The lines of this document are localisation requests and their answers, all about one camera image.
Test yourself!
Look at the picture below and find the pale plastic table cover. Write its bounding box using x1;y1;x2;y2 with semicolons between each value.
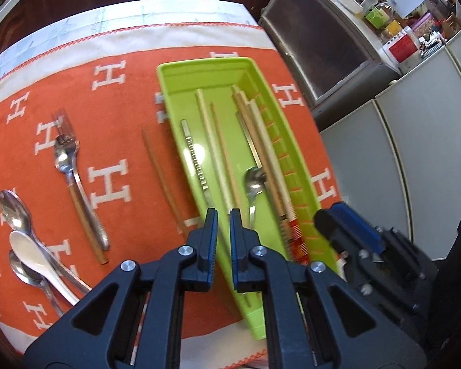
0;0;254;85

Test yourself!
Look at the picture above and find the small metal spoon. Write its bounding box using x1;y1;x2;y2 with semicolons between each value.
8;249;65;316

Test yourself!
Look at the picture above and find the orange printed blanket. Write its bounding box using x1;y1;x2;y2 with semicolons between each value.
0;23;344;367

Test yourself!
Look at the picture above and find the large metal spoon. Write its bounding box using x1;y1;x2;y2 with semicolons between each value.
0;189;93;293

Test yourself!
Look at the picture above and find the green box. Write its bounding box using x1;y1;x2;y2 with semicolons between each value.
365;8;390;27

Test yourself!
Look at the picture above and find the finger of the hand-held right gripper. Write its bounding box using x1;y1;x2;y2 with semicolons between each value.
314;208;373;277
328;202;383;256

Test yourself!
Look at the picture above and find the red label white container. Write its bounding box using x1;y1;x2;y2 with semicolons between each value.
384;33;419;64

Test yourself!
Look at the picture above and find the ridged metal chopstick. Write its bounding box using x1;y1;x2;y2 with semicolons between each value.
180;119;215;210

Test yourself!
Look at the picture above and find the metal teaspoon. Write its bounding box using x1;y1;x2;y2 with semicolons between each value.
54;134;112;250

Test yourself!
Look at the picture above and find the round bowl metal spoon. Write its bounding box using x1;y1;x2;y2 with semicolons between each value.
243;166;268;228

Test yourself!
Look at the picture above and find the cream kitchen countertop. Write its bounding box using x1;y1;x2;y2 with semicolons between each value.
0;0;404;75

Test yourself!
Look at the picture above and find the stainless steel appliance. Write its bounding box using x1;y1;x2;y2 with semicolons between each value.
259;0;400;124

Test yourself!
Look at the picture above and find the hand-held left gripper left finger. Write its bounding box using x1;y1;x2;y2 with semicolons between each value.
23;208;219;369

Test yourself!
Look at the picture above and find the white ceramic spoon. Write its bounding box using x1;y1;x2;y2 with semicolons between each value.
9;231;81;306

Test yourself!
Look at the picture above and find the white refrigerator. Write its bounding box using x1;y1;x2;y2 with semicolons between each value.
319;27;461;262

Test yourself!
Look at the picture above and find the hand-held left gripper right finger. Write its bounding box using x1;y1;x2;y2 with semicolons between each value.
229;208;427;369

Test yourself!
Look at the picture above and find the wooden handled metal fork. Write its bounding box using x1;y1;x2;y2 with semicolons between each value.
51;109;110;266

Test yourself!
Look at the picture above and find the white bowl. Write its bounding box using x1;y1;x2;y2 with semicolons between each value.
337;0;364;14

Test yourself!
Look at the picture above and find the pink patterned box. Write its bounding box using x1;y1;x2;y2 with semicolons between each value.
411;11;435;33

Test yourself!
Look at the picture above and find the green plastic utensil tray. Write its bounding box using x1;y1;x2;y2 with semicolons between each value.
156;57;344;341

